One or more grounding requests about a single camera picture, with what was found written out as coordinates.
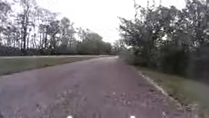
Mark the grey asphalt path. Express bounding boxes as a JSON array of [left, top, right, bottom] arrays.
[[0, 51, 202, 118]]

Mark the pale road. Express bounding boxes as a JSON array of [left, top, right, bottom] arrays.
[[0, 50, 111, 63]]

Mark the row of trees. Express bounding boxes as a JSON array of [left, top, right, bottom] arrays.
[[0, 0, 116, 60]]

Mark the wood of green trees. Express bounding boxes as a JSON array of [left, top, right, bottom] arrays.
[[112, 0, 209, 87]]

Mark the grass strip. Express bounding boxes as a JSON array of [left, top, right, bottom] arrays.
[[0, 51, 104, 82]]

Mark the grass verge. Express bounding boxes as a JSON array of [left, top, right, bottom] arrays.
[[131, 65, 209, 118]]

